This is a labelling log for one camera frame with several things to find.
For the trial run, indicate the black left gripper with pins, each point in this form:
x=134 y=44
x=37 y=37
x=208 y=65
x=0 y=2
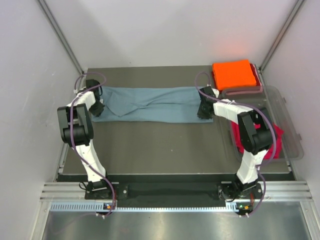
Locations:
x=98 y=111

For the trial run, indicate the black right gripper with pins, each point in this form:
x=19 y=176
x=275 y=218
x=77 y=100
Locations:
x=201 y=114

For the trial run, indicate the light blue t-shirt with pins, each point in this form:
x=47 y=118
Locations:
x=177 y=105

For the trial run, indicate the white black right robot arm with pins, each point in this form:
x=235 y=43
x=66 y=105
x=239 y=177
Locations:
x=256 y=134

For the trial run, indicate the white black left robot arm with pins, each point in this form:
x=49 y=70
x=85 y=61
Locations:
x=77 y=131

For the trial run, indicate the folded pink t-shirt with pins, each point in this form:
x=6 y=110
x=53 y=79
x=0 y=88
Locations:
x=254 y=90

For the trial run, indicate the folded orange t-shirt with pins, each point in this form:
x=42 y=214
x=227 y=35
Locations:
x=233 y=74

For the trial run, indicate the crumpled red t-shirt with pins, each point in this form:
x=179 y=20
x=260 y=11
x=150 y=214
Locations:
x=240 y=149

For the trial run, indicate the clear plastic bin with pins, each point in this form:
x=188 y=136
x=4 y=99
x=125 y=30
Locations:
x=272 y=100

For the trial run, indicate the left vertical frame post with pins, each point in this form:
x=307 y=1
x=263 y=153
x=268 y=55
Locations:
x=43 y=5

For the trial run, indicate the vertical frame post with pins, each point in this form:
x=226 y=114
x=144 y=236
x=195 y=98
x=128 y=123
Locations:
x=43 y=5
x=293 y=13

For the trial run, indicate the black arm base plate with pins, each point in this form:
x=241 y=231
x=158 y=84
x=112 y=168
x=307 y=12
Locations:
x=131 y=190

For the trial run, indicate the right vertical frame post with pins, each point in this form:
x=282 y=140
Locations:
x=293 y=13

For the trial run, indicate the grey aluminium frame rail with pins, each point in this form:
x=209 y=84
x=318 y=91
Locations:
x=277 y=191

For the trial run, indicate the slotted grey cable duct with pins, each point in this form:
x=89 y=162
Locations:
x=104 y=207

